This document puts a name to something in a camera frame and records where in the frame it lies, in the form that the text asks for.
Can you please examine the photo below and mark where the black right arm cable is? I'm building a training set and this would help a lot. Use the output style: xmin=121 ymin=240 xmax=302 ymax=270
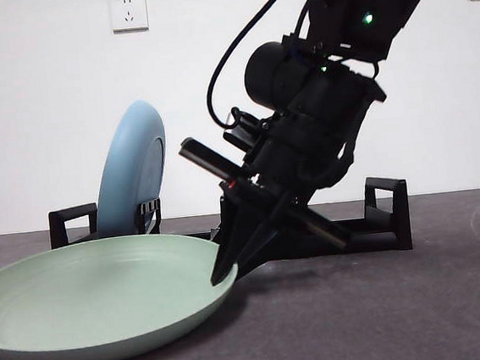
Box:
xmin=197 ymin=0 xmax=317 ymax=132

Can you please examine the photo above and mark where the blue round plate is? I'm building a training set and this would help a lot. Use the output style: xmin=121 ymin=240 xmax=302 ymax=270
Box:
xmin=84 ymin=97 xmax=176 ymax=241

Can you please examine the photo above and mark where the pale green round plate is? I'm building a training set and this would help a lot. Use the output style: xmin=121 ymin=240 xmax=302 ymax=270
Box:
xmin=0 ymin=224 xmax=247 ymax=360

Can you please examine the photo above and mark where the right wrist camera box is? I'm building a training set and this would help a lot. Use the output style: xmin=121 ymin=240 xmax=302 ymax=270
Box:
xmin=219 ymin=103 xmax=273 ymax=158

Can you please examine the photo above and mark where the black plastic plate rack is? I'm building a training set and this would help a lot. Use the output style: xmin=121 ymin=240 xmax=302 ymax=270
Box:
xmin=46 ymin=172 xmax=414 ymax=285

